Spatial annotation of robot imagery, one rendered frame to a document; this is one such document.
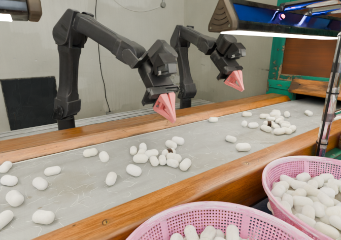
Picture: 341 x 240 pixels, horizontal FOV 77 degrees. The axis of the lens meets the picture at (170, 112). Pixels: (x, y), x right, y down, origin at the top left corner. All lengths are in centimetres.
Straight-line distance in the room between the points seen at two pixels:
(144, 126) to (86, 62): 191
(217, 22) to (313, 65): 81
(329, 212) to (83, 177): 46
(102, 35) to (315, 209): 67
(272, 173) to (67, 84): 69
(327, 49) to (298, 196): 89
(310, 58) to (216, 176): 96
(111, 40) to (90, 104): 196
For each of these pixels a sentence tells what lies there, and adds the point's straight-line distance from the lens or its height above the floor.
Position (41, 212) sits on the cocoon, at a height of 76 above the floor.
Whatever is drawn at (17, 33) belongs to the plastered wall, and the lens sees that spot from 248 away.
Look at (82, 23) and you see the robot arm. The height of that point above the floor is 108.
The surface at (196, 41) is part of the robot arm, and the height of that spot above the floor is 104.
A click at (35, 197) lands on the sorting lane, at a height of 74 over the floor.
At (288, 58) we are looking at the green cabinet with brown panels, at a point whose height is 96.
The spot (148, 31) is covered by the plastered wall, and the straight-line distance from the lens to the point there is 285.
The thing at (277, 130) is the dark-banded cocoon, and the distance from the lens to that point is 75.
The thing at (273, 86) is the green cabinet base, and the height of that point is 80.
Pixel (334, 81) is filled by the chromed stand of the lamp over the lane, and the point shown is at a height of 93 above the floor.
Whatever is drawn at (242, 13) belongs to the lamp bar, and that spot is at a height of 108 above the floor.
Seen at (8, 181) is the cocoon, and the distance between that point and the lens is 54.
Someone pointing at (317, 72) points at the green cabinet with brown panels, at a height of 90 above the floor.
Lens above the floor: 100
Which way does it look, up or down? 16 degrees down
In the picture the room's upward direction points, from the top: straight up
